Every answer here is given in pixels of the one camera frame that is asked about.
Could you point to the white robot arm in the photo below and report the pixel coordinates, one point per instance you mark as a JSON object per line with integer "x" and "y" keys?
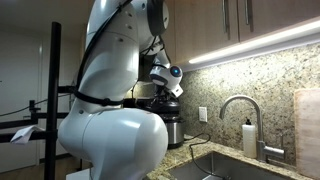
{"x": 121, "y": 143}

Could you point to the stainless steel pressure cooker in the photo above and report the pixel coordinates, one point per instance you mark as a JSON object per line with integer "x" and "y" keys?
{"x": 175, "y": 134}

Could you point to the wooden upper cabinets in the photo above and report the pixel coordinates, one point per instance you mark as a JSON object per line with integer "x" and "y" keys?
{"x": 198, "y": 27}

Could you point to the stainless steel sink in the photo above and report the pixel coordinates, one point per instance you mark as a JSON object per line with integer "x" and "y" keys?
{"x": 215, "y": 166}

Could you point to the white soap dispenser bottle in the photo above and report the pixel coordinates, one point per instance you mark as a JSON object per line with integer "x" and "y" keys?
{"x": 249, "y": 139}

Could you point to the curved steel faucet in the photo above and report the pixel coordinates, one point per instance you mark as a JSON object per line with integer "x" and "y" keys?
{"x": 262, "y": 149}

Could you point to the white paper tag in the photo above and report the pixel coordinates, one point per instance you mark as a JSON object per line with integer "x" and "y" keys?
{"x": 23, "y": 135}

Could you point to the wooden cutting board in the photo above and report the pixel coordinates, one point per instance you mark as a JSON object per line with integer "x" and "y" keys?
{"x": 307, "y": 131}

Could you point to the under-cabinet light strip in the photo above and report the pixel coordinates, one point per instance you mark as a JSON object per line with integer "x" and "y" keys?
{"x": 302, "y": 29}

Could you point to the white wall outlet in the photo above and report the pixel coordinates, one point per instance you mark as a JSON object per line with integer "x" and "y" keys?
{"x": 203, "y": 114}

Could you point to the black metal camera stand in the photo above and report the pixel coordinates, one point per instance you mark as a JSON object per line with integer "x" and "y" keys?
{"x": 49, "y": 135}

